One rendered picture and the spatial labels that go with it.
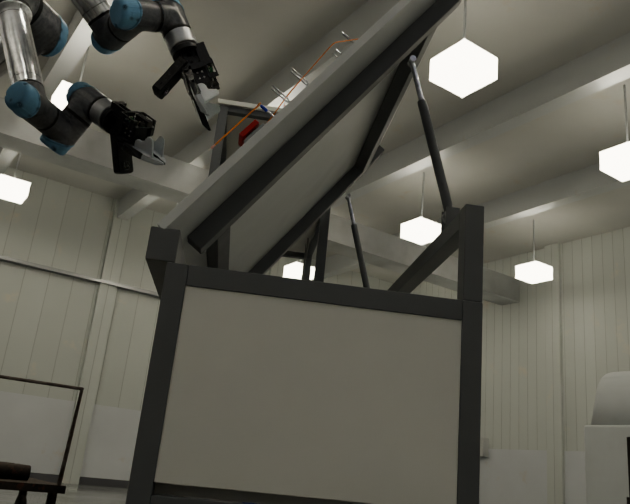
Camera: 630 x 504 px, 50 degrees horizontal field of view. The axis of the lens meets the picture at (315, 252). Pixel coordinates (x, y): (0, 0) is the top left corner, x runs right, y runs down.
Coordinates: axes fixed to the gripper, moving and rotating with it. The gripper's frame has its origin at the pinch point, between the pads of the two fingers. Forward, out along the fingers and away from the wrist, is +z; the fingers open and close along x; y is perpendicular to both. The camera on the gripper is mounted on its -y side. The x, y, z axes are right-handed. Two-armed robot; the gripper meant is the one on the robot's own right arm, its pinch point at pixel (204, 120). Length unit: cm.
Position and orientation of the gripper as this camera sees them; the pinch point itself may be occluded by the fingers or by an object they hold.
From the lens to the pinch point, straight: 173.3
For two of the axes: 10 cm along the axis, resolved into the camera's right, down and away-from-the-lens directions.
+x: -1.0, 2.7, 9.6
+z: 3.9, 9.0, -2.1
